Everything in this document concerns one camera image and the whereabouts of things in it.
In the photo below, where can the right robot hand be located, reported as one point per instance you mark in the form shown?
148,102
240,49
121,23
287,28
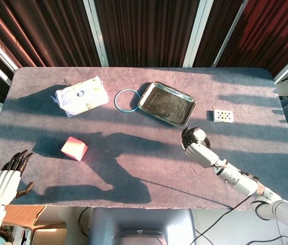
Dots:
199,148

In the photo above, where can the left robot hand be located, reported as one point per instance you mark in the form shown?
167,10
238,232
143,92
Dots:
4,185

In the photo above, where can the white paper cup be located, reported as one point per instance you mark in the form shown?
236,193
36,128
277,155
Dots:
200,134

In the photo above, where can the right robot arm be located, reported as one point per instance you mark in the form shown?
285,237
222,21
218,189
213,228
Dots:
258,190

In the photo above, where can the robot base body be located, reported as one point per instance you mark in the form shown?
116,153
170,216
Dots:
141,227

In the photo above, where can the cardboard box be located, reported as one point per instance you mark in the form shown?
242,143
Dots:
29,217

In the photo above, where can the metal rectangular tray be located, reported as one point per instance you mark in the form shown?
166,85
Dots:
166,103

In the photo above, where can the grey tablecloth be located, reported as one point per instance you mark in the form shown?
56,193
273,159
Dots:
143,127

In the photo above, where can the pink foam cube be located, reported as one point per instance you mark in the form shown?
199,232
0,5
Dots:
74,148

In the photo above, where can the white tissue pack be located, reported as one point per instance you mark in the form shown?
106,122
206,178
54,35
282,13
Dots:
81,96

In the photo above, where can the dark red curtain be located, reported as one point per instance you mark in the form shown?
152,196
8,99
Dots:
143,33

